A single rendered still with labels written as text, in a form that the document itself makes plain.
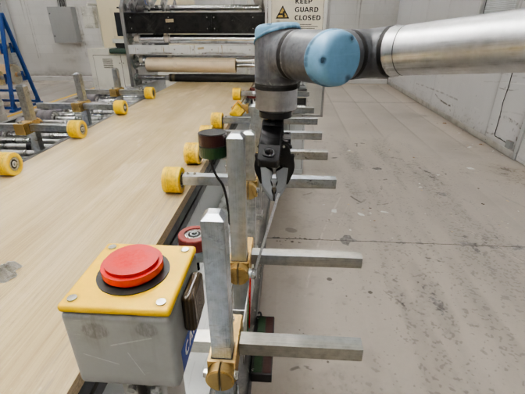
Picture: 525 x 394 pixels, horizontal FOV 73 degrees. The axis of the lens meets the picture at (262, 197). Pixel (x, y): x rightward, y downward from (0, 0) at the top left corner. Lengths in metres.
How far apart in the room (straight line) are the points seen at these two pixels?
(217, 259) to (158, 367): 0.30
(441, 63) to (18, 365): 0.81
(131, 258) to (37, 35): 11.36
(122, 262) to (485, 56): 0.55
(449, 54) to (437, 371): 1.50
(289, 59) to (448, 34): 0.25
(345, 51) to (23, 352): 0.72
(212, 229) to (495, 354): 1.75
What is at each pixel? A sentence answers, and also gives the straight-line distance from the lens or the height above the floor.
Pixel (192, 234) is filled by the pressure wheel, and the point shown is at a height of 0.91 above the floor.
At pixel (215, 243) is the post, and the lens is 0.53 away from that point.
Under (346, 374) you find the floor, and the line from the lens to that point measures 1.77.
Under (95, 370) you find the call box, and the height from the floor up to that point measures 1.17.
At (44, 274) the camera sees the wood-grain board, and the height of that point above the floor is 0.90.
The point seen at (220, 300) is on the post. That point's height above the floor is 0.98.
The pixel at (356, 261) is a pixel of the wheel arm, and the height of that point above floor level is 0.85.
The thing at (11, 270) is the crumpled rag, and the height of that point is 0.91.
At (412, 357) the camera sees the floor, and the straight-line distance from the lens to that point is 1.91.
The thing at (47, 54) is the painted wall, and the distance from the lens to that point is 11.52.
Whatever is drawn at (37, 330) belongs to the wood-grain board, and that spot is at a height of 0.90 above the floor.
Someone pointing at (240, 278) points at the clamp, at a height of 0.84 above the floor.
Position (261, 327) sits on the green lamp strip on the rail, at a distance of 0.93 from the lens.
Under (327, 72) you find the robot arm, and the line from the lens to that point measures 0.63.
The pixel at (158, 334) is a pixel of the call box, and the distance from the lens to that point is 0.24.
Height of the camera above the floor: 1.37
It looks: 26 degrees down
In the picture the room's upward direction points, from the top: straight up
